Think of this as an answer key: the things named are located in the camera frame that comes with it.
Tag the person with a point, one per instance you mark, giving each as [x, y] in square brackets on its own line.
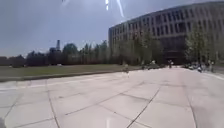
[125, 69]
[170, 63]

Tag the pale green tree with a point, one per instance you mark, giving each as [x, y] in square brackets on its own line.
[196, 43]

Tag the row of trees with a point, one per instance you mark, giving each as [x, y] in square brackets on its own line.
[83, 54]

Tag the distant tower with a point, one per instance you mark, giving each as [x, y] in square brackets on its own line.
[58, 45]

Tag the large grey curved building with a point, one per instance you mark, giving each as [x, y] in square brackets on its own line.
[173, 23]

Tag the pale concrete slab plaza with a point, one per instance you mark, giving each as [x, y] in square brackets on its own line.
[100, 106]

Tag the grass lawn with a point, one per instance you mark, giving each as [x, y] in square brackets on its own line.
[50, 70]

